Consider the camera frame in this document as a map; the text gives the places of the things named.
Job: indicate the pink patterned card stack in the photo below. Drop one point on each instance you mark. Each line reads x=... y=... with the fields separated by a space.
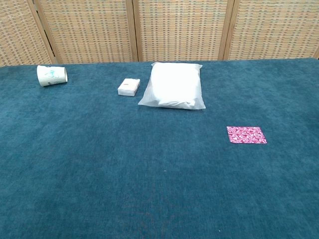
x=246 y=135

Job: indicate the white plastic bag package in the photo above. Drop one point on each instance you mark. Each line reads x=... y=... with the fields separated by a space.
x=174 y=84

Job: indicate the small white tissue pack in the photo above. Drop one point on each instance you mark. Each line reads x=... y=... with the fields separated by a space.
x=128 y=87

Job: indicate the blue felt table mat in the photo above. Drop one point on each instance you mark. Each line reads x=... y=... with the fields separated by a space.
x=124 y=161

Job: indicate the woven wooden folding screen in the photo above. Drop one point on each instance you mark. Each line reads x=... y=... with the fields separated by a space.
x=174 y=30

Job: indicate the white printed paper cup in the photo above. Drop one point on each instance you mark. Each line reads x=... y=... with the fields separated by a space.
x=51 y=76

